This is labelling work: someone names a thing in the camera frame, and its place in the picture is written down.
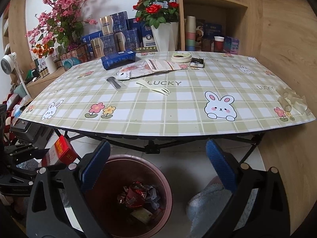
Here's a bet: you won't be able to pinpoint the small blue figure box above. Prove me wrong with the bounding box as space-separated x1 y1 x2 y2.
224 36 240 55

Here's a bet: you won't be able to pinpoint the red rose potted plant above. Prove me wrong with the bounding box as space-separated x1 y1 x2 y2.
132 0 180 52

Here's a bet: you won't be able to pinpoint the blue white tissue carton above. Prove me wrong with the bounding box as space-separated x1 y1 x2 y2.
80 32 102 45

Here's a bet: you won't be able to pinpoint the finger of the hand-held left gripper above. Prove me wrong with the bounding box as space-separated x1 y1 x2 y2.
4 144 51 163

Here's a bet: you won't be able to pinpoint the small black packet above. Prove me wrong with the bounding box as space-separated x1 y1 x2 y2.
189 58 205 68

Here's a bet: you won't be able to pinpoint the black folding table frame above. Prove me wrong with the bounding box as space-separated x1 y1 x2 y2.
51 126 264 164

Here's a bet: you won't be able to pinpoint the dark blue carton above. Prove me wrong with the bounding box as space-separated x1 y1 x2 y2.
101 50 137 70

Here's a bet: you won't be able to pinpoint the red cup white rim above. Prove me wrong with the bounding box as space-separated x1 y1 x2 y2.
213 36 225 53

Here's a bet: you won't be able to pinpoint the white blue round-logo box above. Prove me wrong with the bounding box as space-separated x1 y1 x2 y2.
142 31 156 49

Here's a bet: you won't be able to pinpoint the gold leaf-shaped tray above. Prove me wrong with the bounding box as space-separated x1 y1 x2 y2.
134 47 159 54

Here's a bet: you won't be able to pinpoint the light wood low cabinet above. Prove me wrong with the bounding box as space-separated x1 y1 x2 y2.
25 64 75 97

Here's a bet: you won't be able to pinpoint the brown glass jar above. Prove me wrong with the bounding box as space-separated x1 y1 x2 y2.
201 38 214 52

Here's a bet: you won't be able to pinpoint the teal round pouch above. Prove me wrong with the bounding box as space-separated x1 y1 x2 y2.
61 57 81 71

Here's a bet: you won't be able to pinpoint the checked bunny tablecloth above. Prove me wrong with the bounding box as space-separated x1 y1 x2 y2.
18 50 317 137

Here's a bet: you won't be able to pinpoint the white desk fan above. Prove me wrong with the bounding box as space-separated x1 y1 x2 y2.
0 52 31 98

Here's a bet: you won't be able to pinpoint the red orange cigarette pack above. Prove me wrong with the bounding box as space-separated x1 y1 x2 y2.
41 136 78 169

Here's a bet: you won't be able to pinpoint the pile of clear tape pieces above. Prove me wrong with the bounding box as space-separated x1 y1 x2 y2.
276 84 313 116

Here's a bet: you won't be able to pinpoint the white paper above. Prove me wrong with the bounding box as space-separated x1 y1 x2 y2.
142 185 161 211

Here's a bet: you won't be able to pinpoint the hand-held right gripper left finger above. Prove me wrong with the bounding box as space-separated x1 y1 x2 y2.
26 139 111 238

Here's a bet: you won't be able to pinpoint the maroon plastic trash bin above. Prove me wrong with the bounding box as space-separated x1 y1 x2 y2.
90 154 173 238

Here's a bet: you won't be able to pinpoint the black box device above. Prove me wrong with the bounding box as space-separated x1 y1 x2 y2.
10 121 50 143

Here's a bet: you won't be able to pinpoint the crushed red soda can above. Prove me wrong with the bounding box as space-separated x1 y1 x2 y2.
117 182 149 209

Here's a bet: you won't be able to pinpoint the cream plastic fork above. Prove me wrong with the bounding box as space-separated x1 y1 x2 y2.
136 81 172 95

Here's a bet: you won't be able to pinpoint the light wood shelf unit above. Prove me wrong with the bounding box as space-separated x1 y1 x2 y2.
173 0 263 55

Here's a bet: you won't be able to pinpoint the row of small brown bottles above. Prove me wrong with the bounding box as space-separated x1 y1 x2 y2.
37 62 53 78

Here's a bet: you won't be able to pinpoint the red argyle cloth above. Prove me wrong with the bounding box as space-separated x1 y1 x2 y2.
0 93 28 127

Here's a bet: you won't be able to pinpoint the brown fence planter box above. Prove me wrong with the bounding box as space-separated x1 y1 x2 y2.
60 47 88 66

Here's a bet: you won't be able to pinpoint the clear floral plastic pouch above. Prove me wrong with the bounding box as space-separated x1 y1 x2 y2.
116 64 151 80

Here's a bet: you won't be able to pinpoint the pink blossom artificial plant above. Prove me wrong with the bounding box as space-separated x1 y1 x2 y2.
25 0 102 55

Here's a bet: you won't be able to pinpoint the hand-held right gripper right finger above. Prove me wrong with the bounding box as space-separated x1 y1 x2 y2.
206 139 291 238

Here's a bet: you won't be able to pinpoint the dark blue picture box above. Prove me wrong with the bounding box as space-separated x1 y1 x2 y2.
196 20 222 40

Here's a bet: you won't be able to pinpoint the dark plastic strip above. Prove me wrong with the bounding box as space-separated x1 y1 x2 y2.
106 76 127 90

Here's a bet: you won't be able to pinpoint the stack of pastel cups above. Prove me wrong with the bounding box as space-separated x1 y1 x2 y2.
184 15 197 51

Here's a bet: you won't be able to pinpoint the white vase orange flowers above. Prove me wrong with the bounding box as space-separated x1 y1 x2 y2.
31 43 58 73

